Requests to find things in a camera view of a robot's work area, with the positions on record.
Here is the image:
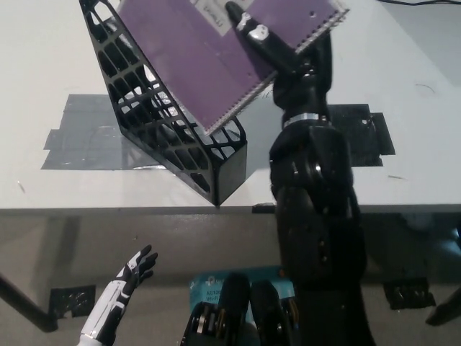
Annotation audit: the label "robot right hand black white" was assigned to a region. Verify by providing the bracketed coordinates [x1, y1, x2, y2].
[225, 1, 336, 126]

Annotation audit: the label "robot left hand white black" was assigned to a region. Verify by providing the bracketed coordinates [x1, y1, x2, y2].
[79, 244, 159, 344]

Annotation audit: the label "purple spiral notebook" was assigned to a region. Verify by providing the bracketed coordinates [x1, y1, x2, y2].
[117, 0, 350, 138]

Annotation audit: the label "black lattice magazine stand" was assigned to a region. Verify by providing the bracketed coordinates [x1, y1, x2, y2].
[79, 0, 249, 208]

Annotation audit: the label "black floor tape square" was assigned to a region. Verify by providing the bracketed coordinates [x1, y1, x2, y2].
[382, 276, 431, 311]
[48, 284, 97, 320]

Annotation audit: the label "black tape patch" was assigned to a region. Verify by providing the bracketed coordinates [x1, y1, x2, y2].
[326, 103, 395, 169]

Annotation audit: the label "black table leg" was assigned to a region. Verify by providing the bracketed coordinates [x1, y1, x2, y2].
[424, 284, 461, 327]
[0, 272, 59, 333]

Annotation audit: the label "grey tape patch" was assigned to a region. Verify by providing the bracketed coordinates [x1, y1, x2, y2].
[40, 93, 174, 172]

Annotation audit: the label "thin black cable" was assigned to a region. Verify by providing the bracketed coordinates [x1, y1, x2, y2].
[374, 0, 461, 6]

